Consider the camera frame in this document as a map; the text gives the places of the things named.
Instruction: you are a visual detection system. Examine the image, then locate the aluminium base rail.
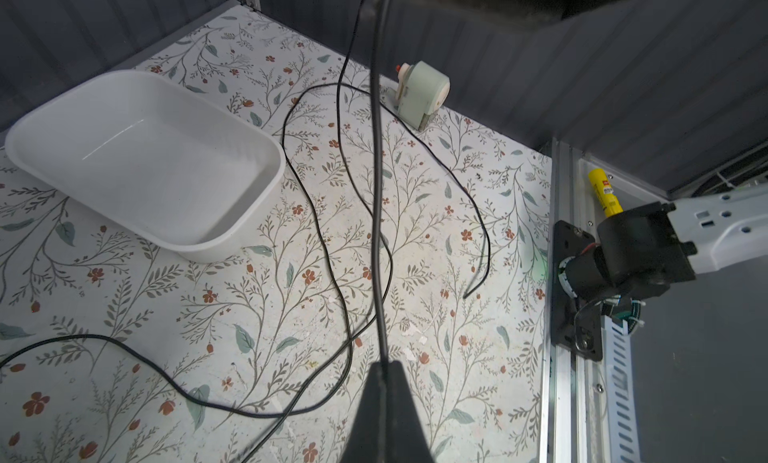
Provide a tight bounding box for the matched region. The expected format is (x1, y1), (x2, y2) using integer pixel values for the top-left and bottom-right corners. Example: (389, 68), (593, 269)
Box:
(538, 140), (641, 462)

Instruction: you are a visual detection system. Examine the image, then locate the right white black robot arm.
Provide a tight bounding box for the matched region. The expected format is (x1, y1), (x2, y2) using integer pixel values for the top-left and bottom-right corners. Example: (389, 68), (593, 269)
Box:
(557, 184), (767, 303)

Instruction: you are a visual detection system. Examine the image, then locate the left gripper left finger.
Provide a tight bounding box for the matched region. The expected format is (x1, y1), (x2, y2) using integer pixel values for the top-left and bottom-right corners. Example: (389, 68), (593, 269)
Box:
(340, 362), (389, 463)

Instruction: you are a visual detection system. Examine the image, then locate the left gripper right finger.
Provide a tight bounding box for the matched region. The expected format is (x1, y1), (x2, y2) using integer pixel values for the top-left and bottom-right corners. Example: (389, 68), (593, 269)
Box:
(386, 361), (434, 463)

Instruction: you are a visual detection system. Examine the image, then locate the right white tray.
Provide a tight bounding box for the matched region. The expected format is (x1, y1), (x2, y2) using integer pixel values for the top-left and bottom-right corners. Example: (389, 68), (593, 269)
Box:
(5, 70), (286, 263)

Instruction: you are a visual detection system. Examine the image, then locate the yellow glue bottle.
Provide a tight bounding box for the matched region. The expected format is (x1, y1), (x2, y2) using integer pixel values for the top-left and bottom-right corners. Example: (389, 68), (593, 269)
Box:
(588, 168), (623, 217)

